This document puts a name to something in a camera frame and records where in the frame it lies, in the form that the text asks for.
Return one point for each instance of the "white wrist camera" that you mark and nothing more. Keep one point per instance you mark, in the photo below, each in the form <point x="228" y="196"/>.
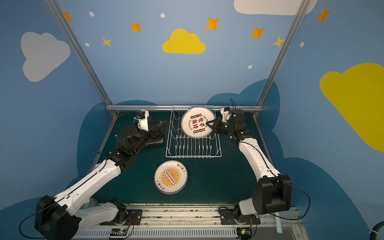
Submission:
<point x="142" y="117"/>
<point x="226" y="114"/>

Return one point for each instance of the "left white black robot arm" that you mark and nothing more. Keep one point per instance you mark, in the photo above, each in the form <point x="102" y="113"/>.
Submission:
<point x="61" y="217"/>

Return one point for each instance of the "right small circuit board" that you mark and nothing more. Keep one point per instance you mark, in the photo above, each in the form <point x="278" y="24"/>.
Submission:
<point x="244" y="234"/>

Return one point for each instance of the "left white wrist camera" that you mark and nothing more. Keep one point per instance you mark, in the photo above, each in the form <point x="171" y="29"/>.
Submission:
<point x="142" y="117"/>

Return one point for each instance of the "left small circuit board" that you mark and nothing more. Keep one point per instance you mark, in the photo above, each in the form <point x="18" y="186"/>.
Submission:
<point x="119" y="233"/>

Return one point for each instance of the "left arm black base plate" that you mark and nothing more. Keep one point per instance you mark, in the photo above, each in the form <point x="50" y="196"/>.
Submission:
<point x="126" y="217"/>

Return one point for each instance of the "aluminium rail base frame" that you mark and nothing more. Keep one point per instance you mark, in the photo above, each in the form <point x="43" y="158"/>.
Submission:
<point x="196" y="222"/>

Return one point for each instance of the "round clear lidded container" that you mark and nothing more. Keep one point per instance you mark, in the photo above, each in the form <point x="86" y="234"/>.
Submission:
<point x="90" y="203"/>

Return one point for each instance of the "white wire dish rack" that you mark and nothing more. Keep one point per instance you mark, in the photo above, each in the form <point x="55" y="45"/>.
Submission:
<point x="180" y="146"/>

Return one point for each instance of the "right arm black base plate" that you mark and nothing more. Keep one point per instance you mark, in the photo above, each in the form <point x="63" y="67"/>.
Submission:
<point x="234" y="217"/>

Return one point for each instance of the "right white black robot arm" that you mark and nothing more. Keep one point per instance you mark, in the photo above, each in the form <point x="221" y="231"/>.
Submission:
<point x="273" y="192"/>

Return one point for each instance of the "light blue toy spatula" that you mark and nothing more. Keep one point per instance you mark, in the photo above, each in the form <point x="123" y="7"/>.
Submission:
<point x="278" y="223"/>

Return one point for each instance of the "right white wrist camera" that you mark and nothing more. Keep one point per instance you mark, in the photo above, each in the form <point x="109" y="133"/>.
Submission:
<point x="226" y="114"/>

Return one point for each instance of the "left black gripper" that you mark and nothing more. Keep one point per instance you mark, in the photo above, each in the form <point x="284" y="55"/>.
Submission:
<point x="153" y="132"/>

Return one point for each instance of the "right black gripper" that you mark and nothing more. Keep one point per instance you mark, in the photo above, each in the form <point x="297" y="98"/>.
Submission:
<point x="221" y="126"/>

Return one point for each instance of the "white round plate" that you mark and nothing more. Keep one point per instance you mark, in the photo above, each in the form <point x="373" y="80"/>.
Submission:
<point x="194" y="122"/>
<point x="171" y="177"/>

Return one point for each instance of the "small circuit board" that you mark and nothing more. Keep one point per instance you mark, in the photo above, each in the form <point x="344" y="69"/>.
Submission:
<point x="244" y="234"/>
<point x="119" y="233"/>

